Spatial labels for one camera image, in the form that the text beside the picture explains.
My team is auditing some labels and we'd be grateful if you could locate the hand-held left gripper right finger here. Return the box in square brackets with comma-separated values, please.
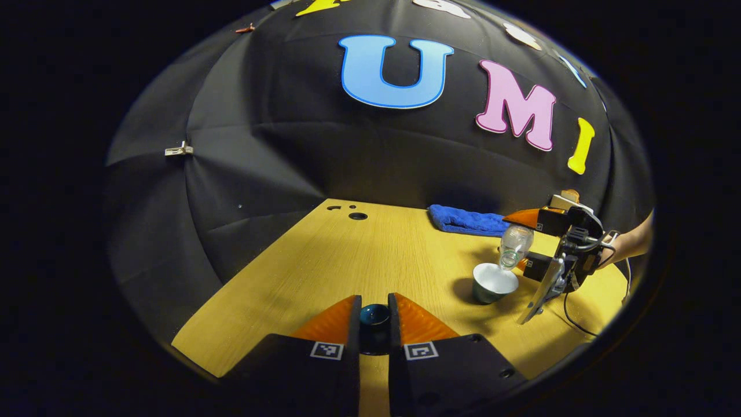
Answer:
[387, 292, 529, 417]

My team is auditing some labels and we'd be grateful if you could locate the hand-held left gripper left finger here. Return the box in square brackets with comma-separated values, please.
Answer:
[223, 295, 363, 417]

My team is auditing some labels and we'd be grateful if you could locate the clear water bottle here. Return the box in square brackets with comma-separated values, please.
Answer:
[499, 225, 534, 271]

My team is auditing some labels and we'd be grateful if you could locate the grey teacup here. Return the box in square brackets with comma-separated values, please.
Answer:
[472, 262, 520, 305]

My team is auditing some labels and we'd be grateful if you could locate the dark teal teacup lid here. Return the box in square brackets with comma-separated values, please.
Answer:
[359, 303, 391, 355]

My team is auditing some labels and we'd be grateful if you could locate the white toaster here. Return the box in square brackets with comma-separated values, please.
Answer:
[547, 194, 595, 216]

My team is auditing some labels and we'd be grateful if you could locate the blue towel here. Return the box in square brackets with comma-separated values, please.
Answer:
[428, 204, 510, 237]

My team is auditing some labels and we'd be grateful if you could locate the black backdrop cloth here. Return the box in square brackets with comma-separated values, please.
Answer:
[104, 0, 655, 342]

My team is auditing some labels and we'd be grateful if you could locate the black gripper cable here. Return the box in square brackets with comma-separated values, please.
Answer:
[563, 290, 600, 338]

